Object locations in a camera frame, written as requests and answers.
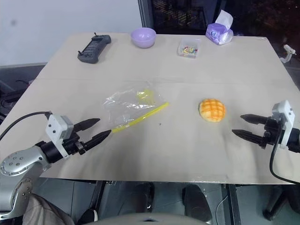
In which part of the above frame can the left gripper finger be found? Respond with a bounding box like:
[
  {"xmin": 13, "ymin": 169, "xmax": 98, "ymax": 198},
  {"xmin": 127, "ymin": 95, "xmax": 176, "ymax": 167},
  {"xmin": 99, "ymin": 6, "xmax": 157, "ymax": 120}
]
[
  {"xmin": 74, "ymin": 118, "xmax": 101, "ymax": 133},
  {"xmin": 82, "ymin": 130, "xmax": 111, "ymax": 151}
]

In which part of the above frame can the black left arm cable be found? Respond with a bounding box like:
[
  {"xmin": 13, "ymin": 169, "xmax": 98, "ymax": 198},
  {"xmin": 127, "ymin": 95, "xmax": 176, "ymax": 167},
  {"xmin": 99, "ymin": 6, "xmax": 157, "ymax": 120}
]
[{"xmin": 0, "ymin": 112, "xmax": 52, "ymax": 141}]

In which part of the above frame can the round golden pineapple bun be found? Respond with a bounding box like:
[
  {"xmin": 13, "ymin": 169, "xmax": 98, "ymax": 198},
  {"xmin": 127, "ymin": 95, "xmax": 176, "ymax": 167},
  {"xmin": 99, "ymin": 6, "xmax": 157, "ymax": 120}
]
[{"xmin": 198, "ymin": 98, "xmax": 227, "ymax": 123}]

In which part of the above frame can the grey brown fabric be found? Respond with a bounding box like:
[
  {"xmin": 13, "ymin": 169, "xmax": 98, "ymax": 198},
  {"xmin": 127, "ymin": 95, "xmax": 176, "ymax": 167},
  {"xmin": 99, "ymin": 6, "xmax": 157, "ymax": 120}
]
[{"xmin": 22, "ymin": 193, "xmax": 74, "ymax": 225}]

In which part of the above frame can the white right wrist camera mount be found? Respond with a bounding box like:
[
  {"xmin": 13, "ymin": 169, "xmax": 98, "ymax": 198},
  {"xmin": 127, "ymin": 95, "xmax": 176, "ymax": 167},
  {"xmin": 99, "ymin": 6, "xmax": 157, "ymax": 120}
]
[{"xmin": 271, "ymin": 100, "xmax": 295, "ymax": 150}]

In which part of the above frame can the clear yellow-zipper plastic bag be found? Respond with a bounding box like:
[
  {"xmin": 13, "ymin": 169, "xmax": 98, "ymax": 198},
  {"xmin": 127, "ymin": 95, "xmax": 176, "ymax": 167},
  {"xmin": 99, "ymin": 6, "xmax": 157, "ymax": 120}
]
[{"xmin": 101, "ymin": 80, "xmax": 170, "ymax": 135}]

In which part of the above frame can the purple plastic bowl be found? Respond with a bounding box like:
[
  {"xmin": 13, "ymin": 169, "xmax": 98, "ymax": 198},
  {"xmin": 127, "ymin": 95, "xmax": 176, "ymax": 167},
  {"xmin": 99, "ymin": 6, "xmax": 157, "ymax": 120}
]
[{"xmin": 130, "ymin": 27, "xmax": 157, "ymax": 49}]

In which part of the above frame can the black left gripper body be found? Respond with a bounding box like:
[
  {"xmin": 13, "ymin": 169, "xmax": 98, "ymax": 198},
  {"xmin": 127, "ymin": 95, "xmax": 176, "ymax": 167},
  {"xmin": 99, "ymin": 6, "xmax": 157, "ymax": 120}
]
[{"xmin": 62, "ymin": 132, "xmax": 86, "ymax": 156}]

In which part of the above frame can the clear box of colourful clips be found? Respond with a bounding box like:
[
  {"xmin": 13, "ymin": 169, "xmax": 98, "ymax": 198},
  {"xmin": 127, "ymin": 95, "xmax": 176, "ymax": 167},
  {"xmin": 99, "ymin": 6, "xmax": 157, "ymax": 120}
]
[{"xmin": 177, "ymin": 38, "xmax": 203, "ymax": 60}]

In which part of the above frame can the black rounded shape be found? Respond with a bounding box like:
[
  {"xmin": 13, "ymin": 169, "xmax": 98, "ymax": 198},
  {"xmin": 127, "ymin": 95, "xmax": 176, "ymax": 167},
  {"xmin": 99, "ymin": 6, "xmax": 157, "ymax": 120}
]
[{"xmin": 181, "ymin": 183, "xmax": 213, "ymax": 224}]

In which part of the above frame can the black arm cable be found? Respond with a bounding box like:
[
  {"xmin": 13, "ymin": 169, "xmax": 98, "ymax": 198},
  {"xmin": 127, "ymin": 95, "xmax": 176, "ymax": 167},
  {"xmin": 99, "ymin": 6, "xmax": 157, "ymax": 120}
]
[
  {"xmin": 0, "ymin": 112, "xmax": 52, "ymax": 141},
  {"xmin": 269, "ymin": 137, "xmax": 300, "ymax": 186}
]

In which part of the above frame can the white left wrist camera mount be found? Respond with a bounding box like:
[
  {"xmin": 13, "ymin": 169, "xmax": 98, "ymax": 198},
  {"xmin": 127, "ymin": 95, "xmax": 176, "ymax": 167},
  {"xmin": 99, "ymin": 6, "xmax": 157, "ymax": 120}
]
[{"xmin": 45, "ymin": 113, "xmax": 75, "ymax": 160}]

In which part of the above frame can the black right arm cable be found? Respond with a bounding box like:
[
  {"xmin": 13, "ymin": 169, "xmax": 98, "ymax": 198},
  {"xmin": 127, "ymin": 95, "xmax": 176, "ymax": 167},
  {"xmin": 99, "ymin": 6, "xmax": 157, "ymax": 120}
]
[{"xmin": 269, "ymin": 137, "xmax": 300, "ymax": 186}]

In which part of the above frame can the grey rounded robot torso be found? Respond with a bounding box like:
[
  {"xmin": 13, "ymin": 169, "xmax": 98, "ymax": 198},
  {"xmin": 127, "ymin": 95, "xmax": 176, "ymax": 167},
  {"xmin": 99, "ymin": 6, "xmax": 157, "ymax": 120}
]
[{"xmin": 92, "ymin": 211, "xmax": 207, "ymax": 225}]

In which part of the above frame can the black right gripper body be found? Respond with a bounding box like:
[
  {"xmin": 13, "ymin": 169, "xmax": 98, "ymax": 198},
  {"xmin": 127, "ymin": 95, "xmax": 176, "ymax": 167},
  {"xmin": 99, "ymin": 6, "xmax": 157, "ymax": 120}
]
[{"xmin": 259, "ymin": 116, "xmax": 286, "ymax": 150}]

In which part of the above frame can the black office chair base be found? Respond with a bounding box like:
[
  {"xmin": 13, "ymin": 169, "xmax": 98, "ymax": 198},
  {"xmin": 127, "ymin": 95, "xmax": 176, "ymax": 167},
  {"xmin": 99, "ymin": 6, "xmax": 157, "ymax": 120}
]
[{"xmin": 262, "ymin": 184, "xmax": 300, "ymax": 221}]

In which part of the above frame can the dark grey remote controller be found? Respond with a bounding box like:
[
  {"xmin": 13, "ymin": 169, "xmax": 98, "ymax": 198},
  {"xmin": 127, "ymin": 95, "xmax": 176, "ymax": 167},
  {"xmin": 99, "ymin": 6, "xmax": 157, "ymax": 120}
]
[{"xmin": 77, "ymin": 32, "xmax": 112, "ymax": 64}]

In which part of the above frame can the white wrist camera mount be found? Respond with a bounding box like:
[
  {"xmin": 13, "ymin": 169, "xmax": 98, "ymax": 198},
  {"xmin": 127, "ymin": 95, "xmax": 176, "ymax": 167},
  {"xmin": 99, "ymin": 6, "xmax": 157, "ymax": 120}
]
[
  {"xmin": 45, "ymin": 113, "xmax": 75, "ymax": 160},
  {"xmin": 271, "ymin": 100, "xmax": 295, "ymax": 150}
]

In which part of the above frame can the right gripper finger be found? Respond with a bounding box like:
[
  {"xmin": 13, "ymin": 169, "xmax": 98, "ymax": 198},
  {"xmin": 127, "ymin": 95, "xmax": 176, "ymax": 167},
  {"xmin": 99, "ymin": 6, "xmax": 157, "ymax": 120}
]
[
  {"xmin": 240, "ymin": 113, "xmax": 268, "ymax": 126},
  {"xmin": 232, "ymin": 129, "xmax": 264, "ymax": 147}
]

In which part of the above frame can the dark window frame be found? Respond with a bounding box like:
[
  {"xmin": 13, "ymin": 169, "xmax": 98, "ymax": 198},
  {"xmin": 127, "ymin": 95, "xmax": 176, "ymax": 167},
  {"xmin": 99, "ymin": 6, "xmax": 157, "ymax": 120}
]
[{"xmin": 137, "ymin": 0, "xmax": 155, "ymax": 34}]

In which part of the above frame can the purple tissue pack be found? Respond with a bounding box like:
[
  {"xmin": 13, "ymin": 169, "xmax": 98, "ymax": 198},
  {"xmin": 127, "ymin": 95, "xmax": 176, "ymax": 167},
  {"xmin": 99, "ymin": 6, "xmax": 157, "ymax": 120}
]
[{"xmin": 205, "ymin": 9, "xmax": 234, "ymax": 46}]

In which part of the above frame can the black table leg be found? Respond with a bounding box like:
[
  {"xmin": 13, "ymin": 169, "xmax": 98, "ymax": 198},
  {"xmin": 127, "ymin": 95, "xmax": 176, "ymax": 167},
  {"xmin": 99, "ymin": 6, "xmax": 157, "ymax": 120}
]
[
  {"xmin": 92, "ymin": 180, "xmax": 106, "ymax": 213},
  {"xmin": 227, "ymin": 184, "xmax": 242, "ymax": 225}
]

